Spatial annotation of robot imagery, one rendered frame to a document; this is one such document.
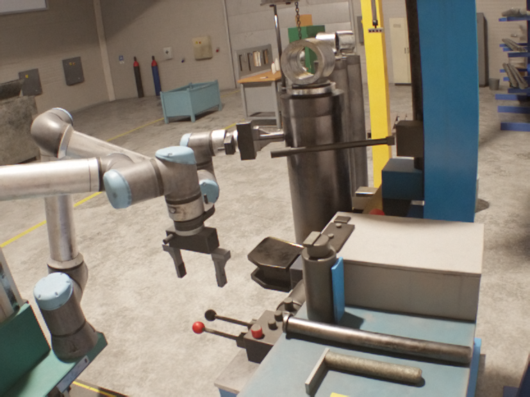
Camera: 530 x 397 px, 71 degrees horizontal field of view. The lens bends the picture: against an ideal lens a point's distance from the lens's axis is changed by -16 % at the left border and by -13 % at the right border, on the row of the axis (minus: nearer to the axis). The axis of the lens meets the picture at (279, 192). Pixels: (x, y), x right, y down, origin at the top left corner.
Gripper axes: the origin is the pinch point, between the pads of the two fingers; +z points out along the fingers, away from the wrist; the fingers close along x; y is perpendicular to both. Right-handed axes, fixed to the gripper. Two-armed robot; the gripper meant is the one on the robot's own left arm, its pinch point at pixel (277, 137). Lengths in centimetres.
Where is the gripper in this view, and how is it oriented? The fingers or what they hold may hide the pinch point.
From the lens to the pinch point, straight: 146.8
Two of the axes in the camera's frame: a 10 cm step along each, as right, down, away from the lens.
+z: 9.9, -0.8, -1.1
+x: 1.1, 9.3, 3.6
